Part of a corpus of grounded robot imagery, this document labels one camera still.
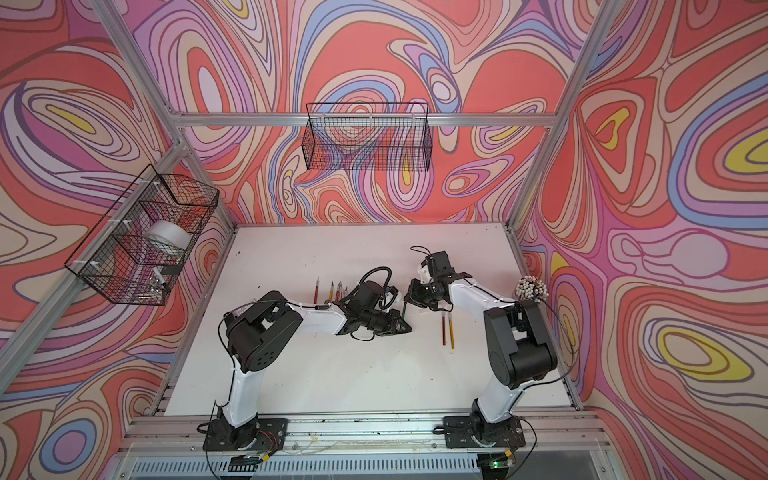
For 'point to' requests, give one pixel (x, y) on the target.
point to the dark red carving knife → (443, 327)
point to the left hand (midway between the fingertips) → (414, 333)
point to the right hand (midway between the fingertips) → (407, 304)
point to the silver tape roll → (168, 232)
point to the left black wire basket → (138, 249)
